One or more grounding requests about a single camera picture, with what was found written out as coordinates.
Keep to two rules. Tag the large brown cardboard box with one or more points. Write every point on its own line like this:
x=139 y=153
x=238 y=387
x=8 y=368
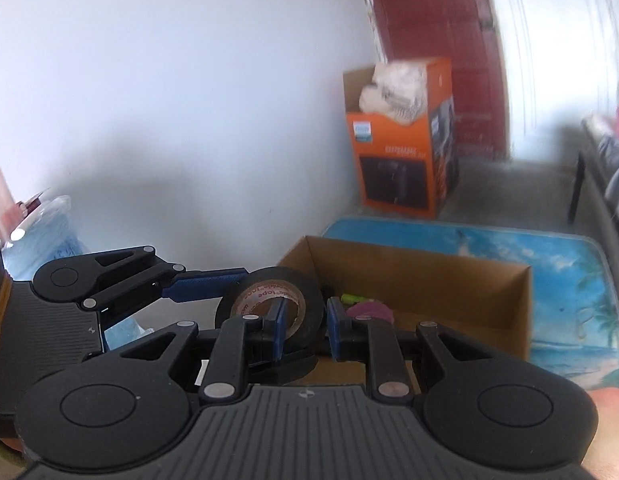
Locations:
x=439 y=300

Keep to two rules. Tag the small green yellow tube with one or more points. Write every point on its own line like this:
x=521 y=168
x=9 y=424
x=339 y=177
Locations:
x=350 y=299

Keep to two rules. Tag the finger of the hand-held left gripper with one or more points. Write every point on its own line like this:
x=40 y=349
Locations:
x=284 y=370
x=204 y=285

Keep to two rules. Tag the white panelled door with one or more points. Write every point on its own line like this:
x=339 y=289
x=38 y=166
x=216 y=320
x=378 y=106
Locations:
x=554 y=35

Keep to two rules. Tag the black electrical tape roll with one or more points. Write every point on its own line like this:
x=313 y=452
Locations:
x=312 y=305

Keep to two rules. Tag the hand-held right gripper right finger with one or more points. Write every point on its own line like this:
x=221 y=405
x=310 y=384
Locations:
x=334 y=330

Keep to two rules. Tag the purple round lid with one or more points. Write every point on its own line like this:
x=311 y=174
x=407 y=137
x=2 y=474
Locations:
x=372 y=312

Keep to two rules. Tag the white crumpled cloth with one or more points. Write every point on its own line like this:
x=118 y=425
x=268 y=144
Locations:
x=394 y=90

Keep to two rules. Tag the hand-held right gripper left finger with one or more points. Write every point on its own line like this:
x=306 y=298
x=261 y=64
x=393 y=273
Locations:
x=278 y=327

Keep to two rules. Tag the blue plastic bag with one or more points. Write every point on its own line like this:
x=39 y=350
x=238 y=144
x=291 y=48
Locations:
x=54 y=240

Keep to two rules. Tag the orange cardboard box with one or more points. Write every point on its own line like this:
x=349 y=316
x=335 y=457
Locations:
x=394 y=170

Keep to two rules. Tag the red wooden door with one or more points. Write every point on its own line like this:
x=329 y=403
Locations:
x=439 y=30

